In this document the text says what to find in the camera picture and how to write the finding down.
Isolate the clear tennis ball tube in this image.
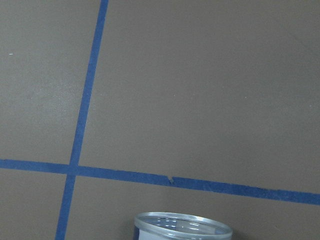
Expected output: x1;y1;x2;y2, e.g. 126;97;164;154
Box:
132;212;233;240

